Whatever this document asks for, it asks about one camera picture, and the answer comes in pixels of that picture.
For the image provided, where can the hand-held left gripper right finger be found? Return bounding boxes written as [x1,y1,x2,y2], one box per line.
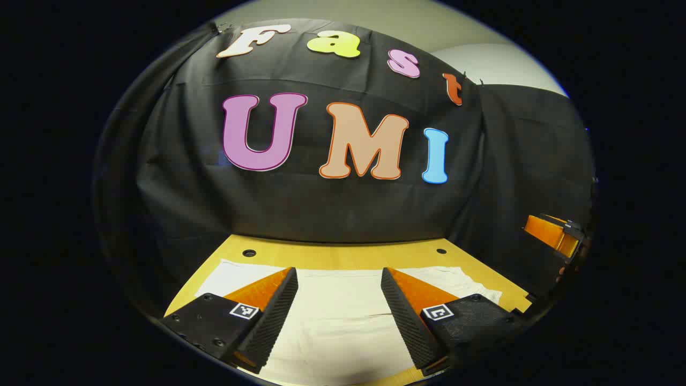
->
[381,268,531,377]

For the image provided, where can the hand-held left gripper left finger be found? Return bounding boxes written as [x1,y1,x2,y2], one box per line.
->
[162,266,299,375]

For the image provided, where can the white jeans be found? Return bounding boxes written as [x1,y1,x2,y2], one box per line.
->
[194,259,503,384]

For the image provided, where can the black backdrop cloth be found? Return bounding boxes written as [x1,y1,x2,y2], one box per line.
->
[94,19,595,317]

